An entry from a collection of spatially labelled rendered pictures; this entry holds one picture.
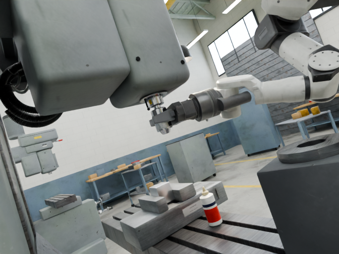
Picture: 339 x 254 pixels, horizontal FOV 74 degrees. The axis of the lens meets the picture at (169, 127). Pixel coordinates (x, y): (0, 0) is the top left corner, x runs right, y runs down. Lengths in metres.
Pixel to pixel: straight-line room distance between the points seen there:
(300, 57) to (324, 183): 0.54
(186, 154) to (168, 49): 4.55
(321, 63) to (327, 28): 7.65
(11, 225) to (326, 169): 0.36
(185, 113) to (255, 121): 6.05
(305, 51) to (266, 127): 5.83
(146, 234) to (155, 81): 0.43
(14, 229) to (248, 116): 6.49
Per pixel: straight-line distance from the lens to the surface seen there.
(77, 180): 7.12
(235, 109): 0.72
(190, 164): 5.14
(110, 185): 7.32
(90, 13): 0.56
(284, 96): 0.71
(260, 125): 6.61
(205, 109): 0.65
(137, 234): 0.70
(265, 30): 0.91
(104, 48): 0.52
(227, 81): 0.70
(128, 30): 0.60
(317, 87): 0.71
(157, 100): 0.64
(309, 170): 0.31
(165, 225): 0.73
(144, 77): 0.55
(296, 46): 0.83
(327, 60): 0.72
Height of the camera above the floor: 1.17
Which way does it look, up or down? 3 degrees up
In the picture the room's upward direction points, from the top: 19 degrees counter-clockwise
